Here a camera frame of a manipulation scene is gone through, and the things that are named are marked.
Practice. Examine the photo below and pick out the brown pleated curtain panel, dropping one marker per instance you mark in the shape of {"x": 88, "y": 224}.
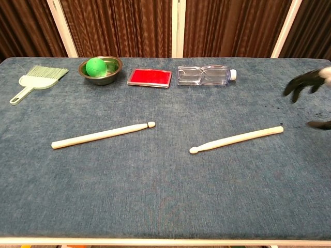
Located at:
{"x": 26, "y": 28}
{"x": 313, "y": 28}
{"x": 121, "y": 25}
{"x": 230, "y": 25}

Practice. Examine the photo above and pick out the green ball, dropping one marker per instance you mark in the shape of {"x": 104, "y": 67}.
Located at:
{"x": 95, "y": 67}

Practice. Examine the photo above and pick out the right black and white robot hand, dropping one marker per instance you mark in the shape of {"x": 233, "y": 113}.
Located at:
{"x": 302, "y": 80}

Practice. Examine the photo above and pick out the blue table cloth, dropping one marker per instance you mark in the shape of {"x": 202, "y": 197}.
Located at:
{"x": 165, "y": 186}

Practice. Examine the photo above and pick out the clear plastic water bottle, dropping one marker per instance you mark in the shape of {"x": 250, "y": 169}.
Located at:
{"x": 204, "y": 75}

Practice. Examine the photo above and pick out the light green hand brush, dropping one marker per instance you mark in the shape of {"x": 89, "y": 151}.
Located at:
{"x": 41, "y": 77}

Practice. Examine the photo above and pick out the stainless steel bowl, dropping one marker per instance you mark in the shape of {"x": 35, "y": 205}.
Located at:
{"x": 113, "y": 75}

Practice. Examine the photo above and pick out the white partition frame post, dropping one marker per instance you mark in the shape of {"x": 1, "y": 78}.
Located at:
{"x": 285, "y": 28}
{"x": 63, "y": 28}
{"x": 178, "y": 28}

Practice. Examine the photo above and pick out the wooden drumstick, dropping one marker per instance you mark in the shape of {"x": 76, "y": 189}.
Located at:
{"x": 238, "y": 139}
{"x": 103, "y": 134}

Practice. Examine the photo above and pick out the red pad in clear case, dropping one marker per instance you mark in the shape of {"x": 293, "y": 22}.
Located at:
{"x": 150, "y": 77}

